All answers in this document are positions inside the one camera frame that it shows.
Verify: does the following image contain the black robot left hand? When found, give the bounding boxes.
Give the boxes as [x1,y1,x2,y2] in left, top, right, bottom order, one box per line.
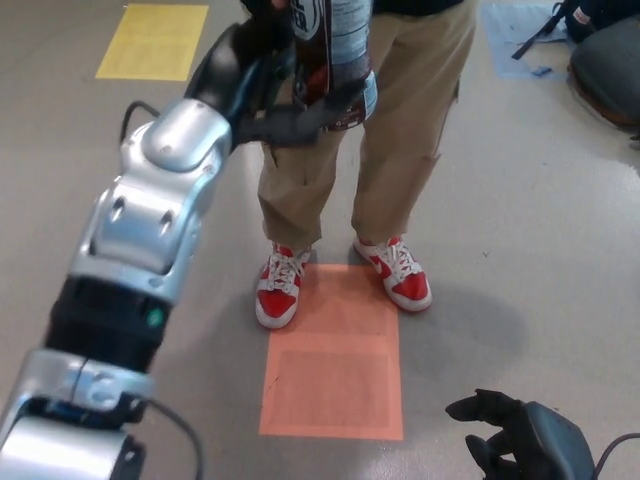
[184,0,367,151]

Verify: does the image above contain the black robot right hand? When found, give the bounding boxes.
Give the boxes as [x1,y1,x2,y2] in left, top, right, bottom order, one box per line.
[444,388,599,480]

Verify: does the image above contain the brown protein shake bottle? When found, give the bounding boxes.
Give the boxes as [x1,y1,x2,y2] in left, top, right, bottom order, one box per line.
[291,0,379,133]

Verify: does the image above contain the person's left red white sneaker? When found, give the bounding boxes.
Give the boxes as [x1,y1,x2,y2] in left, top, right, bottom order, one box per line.
[352,235,433,314]

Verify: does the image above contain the person's red white sneaker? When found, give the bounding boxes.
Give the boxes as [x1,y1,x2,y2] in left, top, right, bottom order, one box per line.
[352,235,433,314]
[254,240,312,330]

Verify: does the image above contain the person's right red white sneaker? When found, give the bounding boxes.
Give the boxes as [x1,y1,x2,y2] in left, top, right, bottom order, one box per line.
[254,240,312,330]

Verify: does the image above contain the yellow paper sheet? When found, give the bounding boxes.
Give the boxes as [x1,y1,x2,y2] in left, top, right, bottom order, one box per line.
[94,3,210,81]

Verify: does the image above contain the khaki cargo trousers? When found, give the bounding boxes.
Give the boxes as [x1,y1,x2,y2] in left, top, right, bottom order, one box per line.
[257,0,479,249]

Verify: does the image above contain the orange paper sheet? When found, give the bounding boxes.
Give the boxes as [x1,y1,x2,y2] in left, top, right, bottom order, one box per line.
[258,263,405,442]

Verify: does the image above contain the blue paper sheet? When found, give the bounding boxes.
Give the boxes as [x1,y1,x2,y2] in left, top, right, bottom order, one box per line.
[480,3,574,79]

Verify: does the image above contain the grey round cushion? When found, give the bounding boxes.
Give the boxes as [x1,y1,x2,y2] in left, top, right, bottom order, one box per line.
[567,27,640,127]

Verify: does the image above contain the black backpack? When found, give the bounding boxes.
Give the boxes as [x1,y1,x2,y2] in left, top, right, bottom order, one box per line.
[510,0,640,60]

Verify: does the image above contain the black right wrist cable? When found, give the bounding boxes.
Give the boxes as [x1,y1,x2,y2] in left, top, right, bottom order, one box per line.
[593,433,640,480]

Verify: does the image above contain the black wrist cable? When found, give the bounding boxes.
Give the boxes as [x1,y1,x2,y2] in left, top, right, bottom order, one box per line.
[593,433,640,480]
[119,100,162,147]

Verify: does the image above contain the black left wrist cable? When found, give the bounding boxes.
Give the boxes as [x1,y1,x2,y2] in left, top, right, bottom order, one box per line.
[119,100,162,147]

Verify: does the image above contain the black left elbow cable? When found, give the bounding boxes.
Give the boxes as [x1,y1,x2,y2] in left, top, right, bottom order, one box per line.
[143,398,207,480]

